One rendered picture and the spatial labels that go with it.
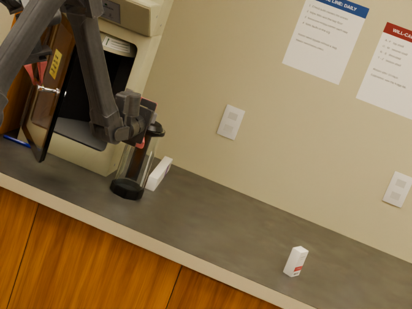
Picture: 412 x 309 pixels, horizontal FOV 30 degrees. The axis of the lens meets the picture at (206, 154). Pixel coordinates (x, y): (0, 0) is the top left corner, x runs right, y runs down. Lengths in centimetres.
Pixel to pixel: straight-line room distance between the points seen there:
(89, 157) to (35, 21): 80
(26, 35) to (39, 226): 72
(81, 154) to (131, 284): 48
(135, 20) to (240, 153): 73
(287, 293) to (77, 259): 61
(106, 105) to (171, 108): 86
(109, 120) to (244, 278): 56
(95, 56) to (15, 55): 25
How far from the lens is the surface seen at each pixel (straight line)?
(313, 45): 269
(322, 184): 276
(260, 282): 211
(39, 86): 221
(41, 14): 177
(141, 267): 221
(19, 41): 174
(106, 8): 232
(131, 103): 205
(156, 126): 228
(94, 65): 191
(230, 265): 214
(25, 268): 235
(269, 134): 274
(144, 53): 236
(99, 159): 245
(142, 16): 226
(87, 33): 188
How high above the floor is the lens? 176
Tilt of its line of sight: 16 degrees down
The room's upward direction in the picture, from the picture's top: 20 degrees clockwise
